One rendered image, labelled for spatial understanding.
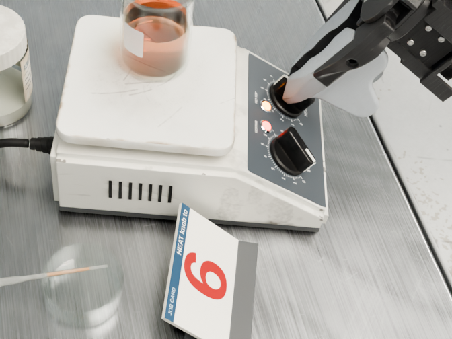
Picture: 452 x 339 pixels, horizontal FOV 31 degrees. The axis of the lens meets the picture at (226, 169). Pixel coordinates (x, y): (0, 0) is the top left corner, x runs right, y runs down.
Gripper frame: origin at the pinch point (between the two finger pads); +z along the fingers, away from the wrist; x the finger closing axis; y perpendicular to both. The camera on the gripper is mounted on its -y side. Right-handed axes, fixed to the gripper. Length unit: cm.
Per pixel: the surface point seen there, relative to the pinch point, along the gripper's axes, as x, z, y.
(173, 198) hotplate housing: -10.5, 7.0, -2.8
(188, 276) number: -16.1, 6.5, -0.1
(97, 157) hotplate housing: -11.6, 6.7, -9.2
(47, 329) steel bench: -20.5, 13.8, -5.4
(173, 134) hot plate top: -9.8, 2.6, -6.2
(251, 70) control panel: 0.4, 1.8, -2.5
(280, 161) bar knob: -6.7, 1.4, 1.7
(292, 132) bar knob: -5.1, 0.1, 1.3
